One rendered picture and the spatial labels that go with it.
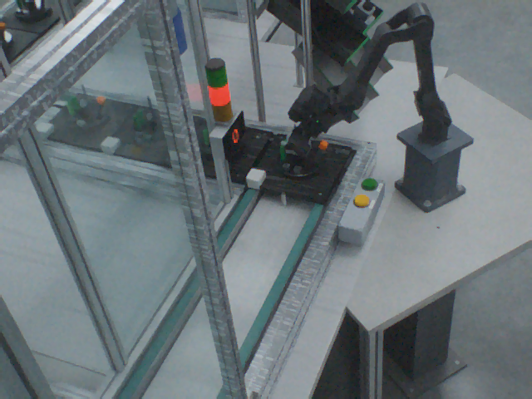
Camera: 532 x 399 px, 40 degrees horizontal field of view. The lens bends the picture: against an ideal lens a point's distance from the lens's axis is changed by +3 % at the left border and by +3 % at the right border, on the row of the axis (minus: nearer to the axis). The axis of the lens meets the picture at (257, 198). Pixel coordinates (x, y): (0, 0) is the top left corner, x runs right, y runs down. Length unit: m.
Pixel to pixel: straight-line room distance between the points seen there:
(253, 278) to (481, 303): 1.35
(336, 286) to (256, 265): 0.22
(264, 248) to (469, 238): 0.56
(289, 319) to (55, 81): 1.13
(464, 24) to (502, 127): 2.23
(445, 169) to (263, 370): 0.78
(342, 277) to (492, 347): 1.09
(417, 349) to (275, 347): 1.00
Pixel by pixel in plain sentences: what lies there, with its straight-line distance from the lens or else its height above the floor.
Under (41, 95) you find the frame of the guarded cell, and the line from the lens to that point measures 0.68.
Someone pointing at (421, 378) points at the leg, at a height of 0.01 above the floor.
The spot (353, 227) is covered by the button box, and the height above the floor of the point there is 0.96.
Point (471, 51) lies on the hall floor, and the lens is 4.35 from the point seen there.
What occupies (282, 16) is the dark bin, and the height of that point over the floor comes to 1.30.
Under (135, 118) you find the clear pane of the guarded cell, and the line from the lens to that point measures 0.83.
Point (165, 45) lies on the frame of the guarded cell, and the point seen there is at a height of 1.91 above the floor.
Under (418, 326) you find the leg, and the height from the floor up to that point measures 0.34.
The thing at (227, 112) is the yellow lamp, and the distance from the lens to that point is 1.77.
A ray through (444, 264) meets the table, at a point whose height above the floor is 0.86.
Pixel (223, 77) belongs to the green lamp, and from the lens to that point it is 1.72.
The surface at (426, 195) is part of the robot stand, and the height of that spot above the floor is 0.90.
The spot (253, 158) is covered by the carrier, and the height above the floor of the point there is 0.97.
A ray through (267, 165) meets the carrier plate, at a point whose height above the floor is 0.97.
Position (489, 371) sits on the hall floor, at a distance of 2.83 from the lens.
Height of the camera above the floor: 2.33
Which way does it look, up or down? 43 degrees down
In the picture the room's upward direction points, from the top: 8 degrees counter-clockwise
